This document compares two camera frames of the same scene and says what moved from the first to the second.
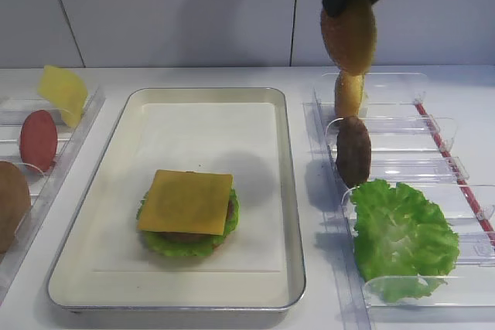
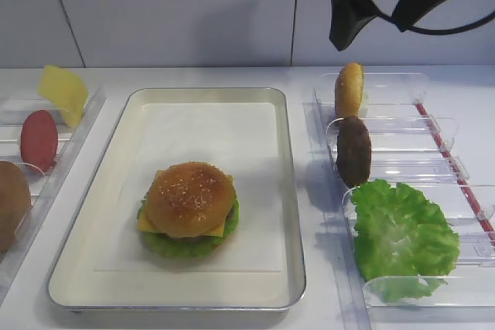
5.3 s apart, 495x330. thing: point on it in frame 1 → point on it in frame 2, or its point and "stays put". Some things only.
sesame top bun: (350, 38) → (189, 199)
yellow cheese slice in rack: (64, 90) stays put
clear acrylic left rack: (14, 107) stays put
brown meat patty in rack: (353, 151) stays put
